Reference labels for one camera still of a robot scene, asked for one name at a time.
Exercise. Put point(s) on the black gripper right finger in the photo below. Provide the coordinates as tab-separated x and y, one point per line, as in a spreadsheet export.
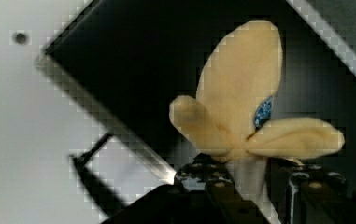
309	194

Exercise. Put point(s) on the yellow plush peeled banana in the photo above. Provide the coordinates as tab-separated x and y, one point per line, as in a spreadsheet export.
241	75

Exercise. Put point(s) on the silver black toaster oven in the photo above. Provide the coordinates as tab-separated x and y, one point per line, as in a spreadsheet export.
125	60

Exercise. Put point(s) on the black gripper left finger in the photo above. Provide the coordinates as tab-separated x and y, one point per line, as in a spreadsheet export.
203	192

